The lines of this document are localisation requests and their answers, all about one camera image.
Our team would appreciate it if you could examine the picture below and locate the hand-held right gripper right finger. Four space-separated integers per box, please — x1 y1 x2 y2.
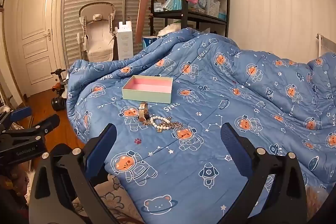
220 122 308 224

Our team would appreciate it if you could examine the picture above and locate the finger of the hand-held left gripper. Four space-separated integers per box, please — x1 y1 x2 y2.
0 106 32 132
0 114 60 146

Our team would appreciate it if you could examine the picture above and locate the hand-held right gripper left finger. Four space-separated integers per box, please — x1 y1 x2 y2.
29 123 118 224

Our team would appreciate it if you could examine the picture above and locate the beige strap wristwatch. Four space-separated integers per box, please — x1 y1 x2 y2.
139 103 149 119

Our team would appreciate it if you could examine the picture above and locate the white pearl bracelet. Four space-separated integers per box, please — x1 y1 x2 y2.
148 115 172 130

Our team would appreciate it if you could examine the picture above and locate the green box with pink inside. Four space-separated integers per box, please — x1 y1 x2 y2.
121 75 174 104

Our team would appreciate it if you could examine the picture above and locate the children's tricycle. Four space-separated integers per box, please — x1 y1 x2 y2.
50 69 70 111

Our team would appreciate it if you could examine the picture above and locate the floral bed sheet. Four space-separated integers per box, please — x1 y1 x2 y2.
71 174 145 224

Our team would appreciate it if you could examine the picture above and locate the blue astronaut bear printed blanket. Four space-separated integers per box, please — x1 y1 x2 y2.
66 27 336 218

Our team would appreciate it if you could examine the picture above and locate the white panelled door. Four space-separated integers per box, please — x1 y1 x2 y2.
17 0 66 94

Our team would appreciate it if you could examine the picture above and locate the white baby high chair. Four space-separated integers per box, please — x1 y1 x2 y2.
76 2 117 62

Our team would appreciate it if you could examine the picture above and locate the tall white carton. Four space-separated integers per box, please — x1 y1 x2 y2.
116 21 134 60

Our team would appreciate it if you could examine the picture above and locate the blue can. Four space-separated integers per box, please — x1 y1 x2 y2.
142 35 158 50

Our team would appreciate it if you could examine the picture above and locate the white fluffy cushion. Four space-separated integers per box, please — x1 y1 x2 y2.
157 23 181 37

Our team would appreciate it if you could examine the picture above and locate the white plastic basket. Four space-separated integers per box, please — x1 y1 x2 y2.
202 0 221 18

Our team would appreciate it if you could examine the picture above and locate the teal striped box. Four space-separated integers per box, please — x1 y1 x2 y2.
165 0 184 10

